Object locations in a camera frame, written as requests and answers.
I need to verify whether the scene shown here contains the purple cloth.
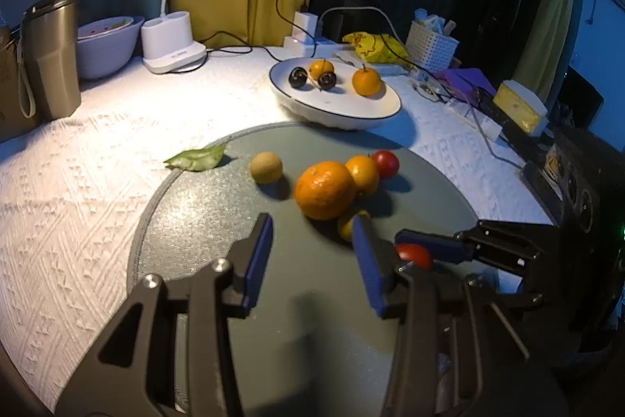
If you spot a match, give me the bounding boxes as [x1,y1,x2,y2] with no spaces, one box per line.
[433,68,496,107]

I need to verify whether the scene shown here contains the small orange kumquat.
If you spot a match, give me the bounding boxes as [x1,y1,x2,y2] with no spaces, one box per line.
[308,59,335,81]

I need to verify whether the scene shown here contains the red cherry tomato front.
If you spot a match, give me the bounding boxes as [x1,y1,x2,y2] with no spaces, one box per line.
[396,243,433,271]

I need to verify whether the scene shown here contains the red cherry tomato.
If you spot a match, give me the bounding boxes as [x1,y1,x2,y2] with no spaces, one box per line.
[371,150,399,180]
[396,243,433,271]

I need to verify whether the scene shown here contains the tan longan fruit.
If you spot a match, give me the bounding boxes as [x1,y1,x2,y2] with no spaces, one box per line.
[249,151,283,185]

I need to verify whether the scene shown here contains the white power strip with charger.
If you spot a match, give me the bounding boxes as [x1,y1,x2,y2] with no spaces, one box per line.
[283,12,351,58]

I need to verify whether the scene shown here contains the large mandarin orange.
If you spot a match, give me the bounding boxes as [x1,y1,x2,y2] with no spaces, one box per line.
[295,161,356,221]

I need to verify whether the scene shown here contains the lavender mixing bowl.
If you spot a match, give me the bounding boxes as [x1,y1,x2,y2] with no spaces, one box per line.
[76,16,145,81]

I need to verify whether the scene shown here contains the cardboard box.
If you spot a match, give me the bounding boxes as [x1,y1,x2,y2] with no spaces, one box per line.
[0,27,40,142]

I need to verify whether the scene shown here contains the orange with stem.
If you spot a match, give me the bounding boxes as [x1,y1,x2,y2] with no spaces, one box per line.
[352,66,382,97]

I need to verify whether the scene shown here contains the green curtain right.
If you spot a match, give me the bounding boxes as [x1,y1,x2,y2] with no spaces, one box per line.
[513,0,574,100]

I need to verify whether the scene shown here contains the white woven basket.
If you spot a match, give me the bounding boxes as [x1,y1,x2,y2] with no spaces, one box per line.
[405,9,459,72]

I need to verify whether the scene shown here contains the yellow tissue box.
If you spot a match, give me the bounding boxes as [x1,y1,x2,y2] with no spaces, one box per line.
[494,79,548,138]

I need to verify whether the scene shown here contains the small orange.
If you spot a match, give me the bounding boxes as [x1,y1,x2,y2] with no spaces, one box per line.
[344,154,379,197]

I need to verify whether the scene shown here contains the white lace tablecloth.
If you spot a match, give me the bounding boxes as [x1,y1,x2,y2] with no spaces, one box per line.
[1,52,546,408]

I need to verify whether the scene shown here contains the dark cherry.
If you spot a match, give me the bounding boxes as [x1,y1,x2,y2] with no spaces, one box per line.
[317,71,337,91]
[288,67,308,89]

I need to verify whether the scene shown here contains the white shallow bowl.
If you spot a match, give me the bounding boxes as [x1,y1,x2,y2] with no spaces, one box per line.
[268,57,402,130]

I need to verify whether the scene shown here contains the steel tumbler with lid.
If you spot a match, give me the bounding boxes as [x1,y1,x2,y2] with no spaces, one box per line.
[20,0,80,121]

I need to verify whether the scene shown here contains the round grey placemat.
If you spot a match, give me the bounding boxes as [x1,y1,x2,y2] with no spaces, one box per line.
[125,119,495,417]

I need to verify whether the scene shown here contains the small yellow-green fruit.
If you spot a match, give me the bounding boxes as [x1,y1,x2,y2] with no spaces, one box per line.
[337,208,371,243]

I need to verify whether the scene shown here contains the green leaf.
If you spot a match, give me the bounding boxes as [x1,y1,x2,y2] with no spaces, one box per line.
[163,143,227,172]

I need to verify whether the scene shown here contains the yellow snack bag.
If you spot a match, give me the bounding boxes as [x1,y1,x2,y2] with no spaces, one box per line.
[342,32,410,63]

